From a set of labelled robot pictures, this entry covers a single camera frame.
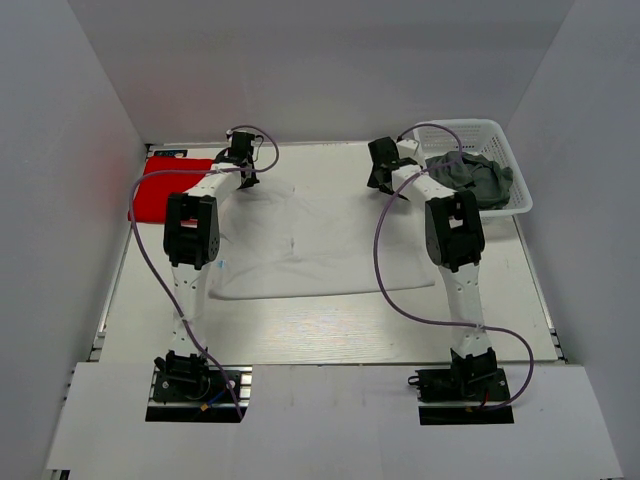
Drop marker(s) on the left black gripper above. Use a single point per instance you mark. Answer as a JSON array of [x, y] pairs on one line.
[[251, 181]]

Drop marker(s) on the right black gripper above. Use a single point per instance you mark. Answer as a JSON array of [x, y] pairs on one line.
[[375, 183]]

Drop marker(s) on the white t-shirt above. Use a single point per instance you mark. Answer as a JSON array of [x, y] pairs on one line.
[[279, 243]]

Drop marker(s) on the dark grey t-shirt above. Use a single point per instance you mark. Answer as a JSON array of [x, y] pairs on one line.
[[486, 179]]

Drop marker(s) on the blue label sticker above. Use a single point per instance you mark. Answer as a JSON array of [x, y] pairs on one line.
[[171, 153]]

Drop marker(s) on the folded red t-shirt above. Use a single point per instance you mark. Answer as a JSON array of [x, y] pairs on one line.
[[151, 197]]

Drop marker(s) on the white plastic basket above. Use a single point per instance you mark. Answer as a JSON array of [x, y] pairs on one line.
[[479, 137]]

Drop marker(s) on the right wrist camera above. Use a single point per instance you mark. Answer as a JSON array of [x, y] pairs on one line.
[[408, 148]]

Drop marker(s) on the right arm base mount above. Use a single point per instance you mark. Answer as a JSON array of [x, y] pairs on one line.
[[444, 402]]

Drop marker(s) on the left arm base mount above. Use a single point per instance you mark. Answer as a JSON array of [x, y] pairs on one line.
[[188, 389]]

